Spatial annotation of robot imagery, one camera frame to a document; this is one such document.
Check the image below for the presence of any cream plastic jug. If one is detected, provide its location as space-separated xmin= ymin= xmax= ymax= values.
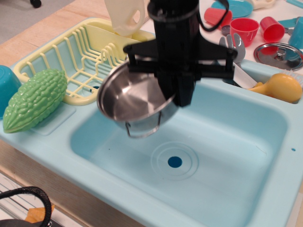
xmin=105 ymin=0 xmax=145 ymax=37

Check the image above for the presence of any orange tape piece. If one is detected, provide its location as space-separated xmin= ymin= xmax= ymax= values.
xmin=25 ymin=208 xmax=46 ymax=223

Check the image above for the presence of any blue plastic plate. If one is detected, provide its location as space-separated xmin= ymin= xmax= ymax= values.
xmin=211 ymin=0 xmax=254 ymax=18

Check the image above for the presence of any pale yellow drying rack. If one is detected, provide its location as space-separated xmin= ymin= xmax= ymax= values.
xmin=13 ymin=18 xmax=154 ymax=105

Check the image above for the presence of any green toy bitter melon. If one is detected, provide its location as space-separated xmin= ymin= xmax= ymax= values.
xmin=3 ymin=69 xmax=67 ymax=133

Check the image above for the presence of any stainless steel pot lid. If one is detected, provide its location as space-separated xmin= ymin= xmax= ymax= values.
xmin=254 ymin=43 xmax=303 ymax=71

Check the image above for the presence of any red plastic cup lying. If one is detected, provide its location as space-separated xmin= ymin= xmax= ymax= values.
xmin=204 ymin=8 xmax=232 ymax=29

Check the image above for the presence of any black braided cable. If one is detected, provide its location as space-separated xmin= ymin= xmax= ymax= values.
xmin=0 ymin=186 xmax=52 ymax=227

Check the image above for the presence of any blue plastic cup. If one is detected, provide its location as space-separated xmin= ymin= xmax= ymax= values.
xmin=288 ymin=17 xmax=303 ymax=49

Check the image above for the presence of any grey plastic fork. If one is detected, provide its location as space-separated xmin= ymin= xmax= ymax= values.
xmin=219 ymin=33 xmax=246 ymax=67

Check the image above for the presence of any white plastic knife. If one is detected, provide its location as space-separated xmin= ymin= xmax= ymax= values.
xmin=233 ymin=64 xmax=257 ymax=89

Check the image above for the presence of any red plastic cup right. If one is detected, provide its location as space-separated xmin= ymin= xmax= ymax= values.
xmin=260 ymin=17 xmax=285 ymax=43

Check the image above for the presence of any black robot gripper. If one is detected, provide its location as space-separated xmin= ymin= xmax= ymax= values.
xmin=124 ymin=0 xmax=237 ymax=107

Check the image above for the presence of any cream plastic toy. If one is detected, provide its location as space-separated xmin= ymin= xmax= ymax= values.
xmin=250 ymin=0 xmax=276 ymax=9

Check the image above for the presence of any blue plastic utensil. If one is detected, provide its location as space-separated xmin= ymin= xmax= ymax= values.
xmin=278 ymin=17 xmax=300 ymax=28

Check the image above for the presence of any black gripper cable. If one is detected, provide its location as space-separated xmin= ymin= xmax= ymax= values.
xmin=198 ymin=0 xmax=230 ymax=33

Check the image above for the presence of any yellow dish brush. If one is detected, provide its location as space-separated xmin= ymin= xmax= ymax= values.
xmin=247 ymin=70 xmax=303 ymax=103

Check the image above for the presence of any blue plastic bowl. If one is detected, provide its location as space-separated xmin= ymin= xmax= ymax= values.
xmin=0 ymin=65 xmax=21 ymax=119

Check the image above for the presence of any black chair caster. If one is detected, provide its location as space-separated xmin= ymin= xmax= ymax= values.
xmin=30 ymin=0 xmax=42 ymax=9

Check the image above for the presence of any small stainless steel pot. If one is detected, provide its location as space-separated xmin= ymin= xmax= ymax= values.
xmin=97 ymin=61 xmax=178 ymax=139

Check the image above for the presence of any red plastic cup upright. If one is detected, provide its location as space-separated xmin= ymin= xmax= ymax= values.
xmin=230 ymin=17 xmax=259 ymax=47

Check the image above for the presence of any light blue toy sink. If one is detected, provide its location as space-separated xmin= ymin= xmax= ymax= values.
xmin=0 ymin=79 xmax=303 ymax=227

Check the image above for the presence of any small grey cap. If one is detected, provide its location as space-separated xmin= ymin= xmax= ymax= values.
xmin=221 ymin=25 xmax=230 ymax=36

